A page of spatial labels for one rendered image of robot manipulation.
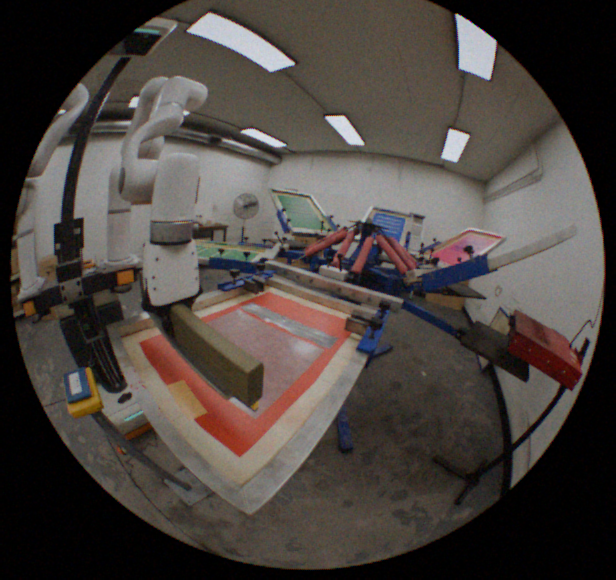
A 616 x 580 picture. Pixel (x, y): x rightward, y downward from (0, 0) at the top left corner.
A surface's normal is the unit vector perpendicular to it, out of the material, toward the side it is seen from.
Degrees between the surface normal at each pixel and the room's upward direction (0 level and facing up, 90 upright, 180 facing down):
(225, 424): 0
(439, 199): 90
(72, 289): 90
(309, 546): 0
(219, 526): 0
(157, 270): 90
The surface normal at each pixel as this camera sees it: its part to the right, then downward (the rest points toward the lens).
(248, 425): 0.14, -0.95
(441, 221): -0.48, 0.18
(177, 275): 0.87, 0.30
